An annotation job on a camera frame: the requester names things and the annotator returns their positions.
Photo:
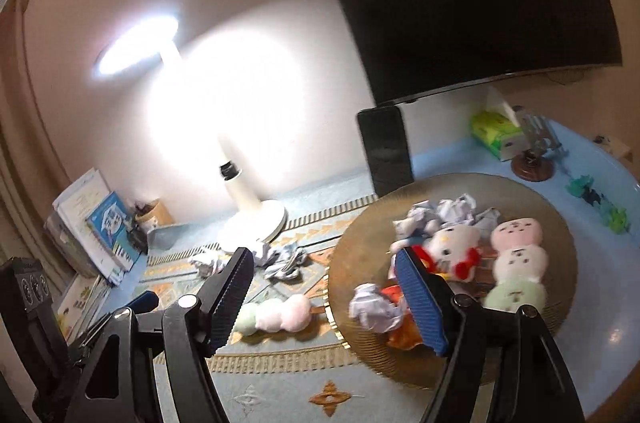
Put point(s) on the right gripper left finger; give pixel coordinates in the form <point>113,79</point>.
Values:
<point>117,383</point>

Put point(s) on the white kitty plush toy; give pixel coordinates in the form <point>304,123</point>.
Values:
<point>452,252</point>

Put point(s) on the orange snack packet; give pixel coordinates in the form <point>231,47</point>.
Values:
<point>406,336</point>

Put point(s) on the flat stack of books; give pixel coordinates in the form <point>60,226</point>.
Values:
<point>79,304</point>

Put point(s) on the black phone on stand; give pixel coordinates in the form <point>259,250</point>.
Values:
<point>384,140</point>

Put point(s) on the blue boxed book set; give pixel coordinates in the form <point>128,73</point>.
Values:
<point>111,222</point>

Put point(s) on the leaning books at left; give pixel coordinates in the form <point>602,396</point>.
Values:
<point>69,246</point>

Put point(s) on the green tissue box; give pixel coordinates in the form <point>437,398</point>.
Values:
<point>498,134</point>

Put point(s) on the upright white papers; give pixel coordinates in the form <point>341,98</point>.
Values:
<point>74,206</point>

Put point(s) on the patterned blue woven rug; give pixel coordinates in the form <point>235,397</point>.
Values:
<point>283,362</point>

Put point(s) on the green toy figures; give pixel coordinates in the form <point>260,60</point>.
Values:
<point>611,216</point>

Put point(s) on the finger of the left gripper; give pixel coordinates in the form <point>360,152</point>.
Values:
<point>146,302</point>

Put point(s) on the large grey paper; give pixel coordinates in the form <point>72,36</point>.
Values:
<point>464,211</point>

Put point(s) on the small metal stand ornament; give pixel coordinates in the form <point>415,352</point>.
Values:
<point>535,164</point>

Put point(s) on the three-ball dango plush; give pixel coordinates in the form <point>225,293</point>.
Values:
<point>519,267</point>

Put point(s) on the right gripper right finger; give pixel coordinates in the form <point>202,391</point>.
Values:
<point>533,383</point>

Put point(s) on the black mesh pen holder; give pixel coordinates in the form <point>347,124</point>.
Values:
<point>137,238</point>

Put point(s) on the white desk lamp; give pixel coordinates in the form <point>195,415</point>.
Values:
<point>200,123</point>

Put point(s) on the gridded paper ball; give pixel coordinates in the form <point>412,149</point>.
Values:
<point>422,220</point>

